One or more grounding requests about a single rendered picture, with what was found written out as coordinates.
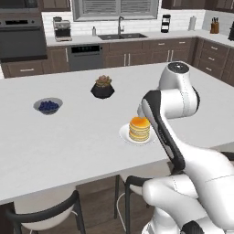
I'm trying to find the green succulent plant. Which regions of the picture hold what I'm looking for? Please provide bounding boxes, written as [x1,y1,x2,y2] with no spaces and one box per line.
[95,74,112,88]

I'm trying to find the silver coffee machine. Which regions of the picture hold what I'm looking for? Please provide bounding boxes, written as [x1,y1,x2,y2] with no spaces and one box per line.
[52,16,73,43]

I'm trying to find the brown base cupboards run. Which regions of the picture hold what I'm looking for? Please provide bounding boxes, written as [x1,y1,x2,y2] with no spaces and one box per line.
[192,37,234,87]
[0,37,199,80]

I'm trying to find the steel microwave oven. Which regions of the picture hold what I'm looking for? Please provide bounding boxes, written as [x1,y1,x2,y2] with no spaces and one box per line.
[0,0,40,11]

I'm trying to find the white paper towel roll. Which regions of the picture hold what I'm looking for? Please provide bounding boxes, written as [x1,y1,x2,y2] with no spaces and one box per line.
[187,16,197,32]

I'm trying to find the stack of pancakes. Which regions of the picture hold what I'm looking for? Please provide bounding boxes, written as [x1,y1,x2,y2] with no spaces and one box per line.
[128,116,152,143]

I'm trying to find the brown wall cupboards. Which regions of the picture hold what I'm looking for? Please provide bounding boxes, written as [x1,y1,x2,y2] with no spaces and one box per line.
[161,0,234,14]
[37,0,73,13]

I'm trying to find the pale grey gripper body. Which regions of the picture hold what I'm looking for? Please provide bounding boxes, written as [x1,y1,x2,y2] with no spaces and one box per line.
[137,103,146,119]

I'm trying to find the grey bowl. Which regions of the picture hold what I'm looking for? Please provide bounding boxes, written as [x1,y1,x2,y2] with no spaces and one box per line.
[32,97,64,116]

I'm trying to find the steel tap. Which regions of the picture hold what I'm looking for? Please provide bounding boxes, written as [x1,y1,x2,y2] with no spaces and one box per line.
[117,16,125,36]

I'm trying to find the blueberries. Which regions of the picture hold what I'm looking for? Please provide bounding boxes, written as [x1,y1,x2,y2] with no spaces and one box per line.
[37,100,60,112]

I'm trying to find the white stool with black frame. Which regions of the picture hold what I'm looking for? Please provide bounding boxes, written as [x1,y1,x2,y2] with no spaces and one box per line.
[113,161,176,234]
[5,182,87,234]

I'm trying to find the steel wall oven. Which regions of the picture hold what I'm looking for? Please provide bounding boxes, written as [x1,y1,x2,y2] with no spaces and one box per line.
[0,12,48,63]

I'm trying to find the black and white jar stand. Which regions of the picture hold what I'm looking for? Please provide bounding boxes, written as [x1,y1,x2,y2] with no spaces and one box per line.
[160,14,172,34]

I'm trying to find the black small appliance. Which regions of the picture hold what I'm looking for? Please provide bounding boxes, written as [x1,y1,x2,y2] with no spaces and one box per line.
[227,21,234,42]

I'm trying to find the black plant pot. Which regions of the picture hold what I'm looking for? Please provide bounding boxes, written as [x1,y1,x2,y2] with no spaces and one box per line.
[90,82,116,100]

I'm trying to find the white plate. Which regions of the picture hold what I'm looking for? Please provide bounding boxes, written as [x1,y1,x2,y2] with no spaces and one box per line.
[118,122,157,146]

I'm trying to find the window with blinds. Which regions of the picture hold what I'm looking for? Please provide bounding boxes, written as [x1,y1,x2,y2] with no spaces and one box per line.
[70,0,161,22]

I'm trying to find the dark sink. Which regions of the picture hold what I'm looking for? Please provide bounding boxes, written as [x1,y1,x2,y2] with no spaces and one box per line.
[97,32,149,41]

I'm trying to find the steel dishwasher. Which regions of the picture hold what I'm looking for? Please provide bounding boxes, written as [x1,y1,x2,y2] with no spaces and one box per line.
[67,44,104,72]

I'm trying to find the wooden knife block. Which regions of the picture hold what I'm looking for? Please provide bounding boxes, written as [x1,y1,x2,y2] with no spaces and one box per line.
[209,16,220,35]

